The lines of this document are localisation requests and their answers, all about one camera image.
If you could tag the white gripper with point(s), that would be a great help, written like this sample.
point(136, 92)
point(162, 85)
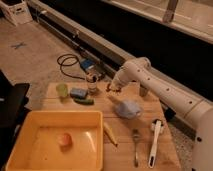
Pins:
point(117, 83)

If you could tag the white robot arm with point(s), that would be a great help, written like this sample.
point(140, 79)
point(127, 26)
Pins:
point(196, 111)

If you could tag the metal cup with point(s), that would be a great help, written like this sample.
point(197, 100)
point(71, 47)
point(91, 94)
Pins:
point(143, 91)

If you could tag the green plastic cup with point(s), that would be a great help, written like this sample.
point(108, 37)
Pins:
point(62, 90)

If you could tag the clear glass jar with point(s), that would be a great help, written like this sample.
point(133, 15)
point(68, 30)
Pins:
point(92, 82)

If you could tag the blue cloth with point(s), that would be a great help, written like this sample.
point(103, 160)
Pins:
point(128, 109)

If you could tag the blue power device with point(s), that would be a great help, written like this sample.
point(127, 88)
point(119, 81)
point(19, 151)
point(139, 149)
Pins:
point(86, 64)

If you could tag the blue sponge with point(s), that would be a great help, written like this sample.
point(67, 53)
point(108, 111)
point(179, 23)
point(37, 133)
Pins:
point(78, 93)

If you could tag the green cucumber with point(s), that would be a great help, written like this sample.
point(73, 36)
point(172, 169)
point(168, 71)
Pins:
point(84, 101)

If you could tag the metal fork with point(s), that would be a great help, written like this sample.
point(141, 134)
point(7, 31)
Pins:
point(136, 136)

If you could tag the wooden table board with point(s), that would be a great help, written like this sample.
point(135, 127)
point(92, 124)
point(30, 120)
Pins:
point(121, 158)

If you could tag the yellow plastic bin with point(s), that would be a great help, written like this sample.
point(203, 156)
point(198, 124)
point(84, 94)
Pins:
point(37, 147)

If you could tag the black chair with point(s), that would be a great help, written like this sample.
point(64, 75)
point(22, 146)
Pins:
point(12, 112)

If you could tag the white cardboard box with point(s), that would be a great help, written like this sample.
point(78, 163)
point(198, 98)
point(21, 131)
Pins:
point(16, 14)

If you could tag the white handled brush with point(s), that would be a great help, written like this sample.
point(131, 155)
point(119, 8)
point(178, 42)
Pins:
point(157, 127)

